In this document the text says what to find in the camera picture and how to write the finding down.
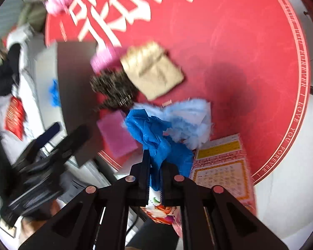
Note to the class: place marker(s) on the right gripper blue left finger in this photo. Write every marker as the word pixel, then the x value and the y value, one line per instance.
pixel 139 188

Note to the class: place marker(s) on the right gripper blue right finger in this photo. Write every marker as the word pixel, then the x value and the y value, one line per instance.
pixel 171 191

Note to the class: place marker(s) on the blue plastic glove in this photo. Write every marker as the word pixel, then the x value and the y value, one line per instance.
pixel 149 131

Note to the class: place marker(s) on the large pink foam block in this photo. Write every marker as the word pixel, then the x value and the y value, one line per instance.
pixel 116 135

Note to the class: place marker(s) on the light blue fluffy cloth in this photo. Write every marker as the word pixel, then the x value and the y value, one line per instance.
pixel 190 120

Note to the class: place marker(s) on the leopard print scrunchie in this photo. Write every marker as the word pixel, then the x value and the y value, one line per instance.
pixel 117 88

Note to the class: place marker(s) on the beige sock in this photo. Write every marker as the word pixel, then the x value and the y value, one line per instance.
pixel 150 70

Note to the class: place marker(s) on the small pink foam block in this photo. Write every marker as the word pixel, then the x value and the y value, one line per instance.
pixel 108 57

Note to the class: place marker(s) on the person left hand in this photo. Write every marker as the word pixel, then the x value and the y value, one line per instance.
pixel 29 227

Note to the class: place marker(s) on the grey sofa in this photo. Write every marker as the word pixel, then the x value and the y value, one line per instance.
pixel 31 44

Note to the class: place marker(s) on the red patterned carton box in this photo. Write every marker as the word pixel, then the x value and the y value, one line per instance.
pixel 224 162

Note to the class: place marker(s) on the red embroidered cushion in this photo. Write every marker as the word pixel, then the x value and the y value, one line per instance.
pixel 15 117

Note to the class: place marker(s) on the grey open cardboard box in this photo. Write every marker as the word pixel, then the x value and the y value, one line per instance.
pixel 69 63

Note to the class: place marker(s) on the red round table mat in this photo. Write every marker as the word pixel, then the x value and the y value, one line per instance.
pixel 249 58

